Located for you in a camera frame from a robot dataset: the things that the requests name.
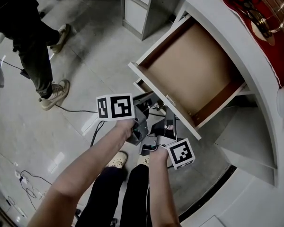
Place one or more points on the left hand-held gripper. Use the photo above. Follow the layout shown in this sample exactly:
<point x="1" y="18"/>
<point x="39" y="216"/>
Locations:
<point x="119" y="106"/>

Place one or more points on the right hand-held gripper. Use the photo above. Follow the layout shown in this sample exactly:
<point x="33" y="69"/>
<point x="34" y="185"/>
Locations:
<point x="181" y="154"/>

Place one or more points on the drawer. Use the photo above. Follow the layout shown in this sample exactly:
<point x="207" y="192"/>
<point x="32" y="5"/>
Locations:
<point x="191" y="63"/>
<point x="144" y="86"/>

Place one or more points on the person's left forearm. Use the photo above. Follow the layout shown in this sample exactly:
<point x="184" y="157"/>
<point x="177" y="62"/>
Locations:
<point x="85" y="169"/>

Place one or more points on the person's right forearm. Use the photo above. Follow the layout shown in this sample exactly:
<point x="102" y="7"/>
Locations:
<point x="163" y="193"/>

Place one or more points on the grey side cabinet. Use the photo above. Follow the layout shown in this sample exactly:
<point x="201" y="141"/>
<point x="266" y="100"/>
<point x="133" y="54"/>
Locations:
<point x="156" y="15"/>

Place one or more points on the person's right hand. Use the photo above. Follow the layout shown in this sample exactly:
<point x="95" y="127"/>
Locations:
<point x="170" y="127"/>

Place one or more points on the person's right cream clog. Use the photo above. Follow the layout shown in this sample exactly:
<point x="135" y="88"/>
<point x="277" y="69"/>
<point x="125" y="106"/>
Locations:
<point x="144" y="161"/>

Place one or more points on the person's cream clog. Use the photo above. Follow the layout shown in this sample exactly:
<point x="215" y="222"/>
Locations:
<point x="144" y="161"/>
<point x="118" y="159"/>

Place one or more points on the person's left cream clog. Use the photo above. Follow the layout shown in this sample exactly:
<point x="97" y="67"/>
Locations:
<point x="118" y="159"/>

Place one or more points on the person's black trousers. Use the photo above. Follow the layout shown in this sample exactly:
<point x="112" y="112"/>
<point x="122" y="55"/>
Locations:
<point x="132" y="197"/>

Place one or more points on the white curved platform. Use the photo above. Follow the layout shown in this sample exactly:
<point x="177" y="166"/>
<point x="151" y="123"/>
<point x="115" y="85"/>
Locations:
<point x="239" y="204"/>

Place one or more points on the black power adapter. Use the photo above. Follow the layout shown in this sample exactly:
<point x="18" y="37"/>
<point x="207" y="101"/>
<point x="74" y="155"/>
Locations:
<point x="25" y="73"/>

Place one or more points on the red table cloth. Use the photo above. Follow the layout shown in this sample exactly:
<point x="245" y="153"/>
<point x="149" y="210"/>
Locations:
<point x="281" y="55"/>

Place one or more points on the globe table lamp gold stand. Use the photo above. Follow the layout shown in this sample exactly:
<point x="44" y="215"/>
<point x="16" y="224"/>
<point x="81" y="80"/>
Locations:
<point x="262" y="23"/>

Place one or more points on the white power strip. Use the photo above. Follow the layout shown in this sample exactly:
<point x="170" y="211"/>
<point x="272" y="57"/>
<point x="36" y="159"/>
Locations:
<point x="22" y="178"/>

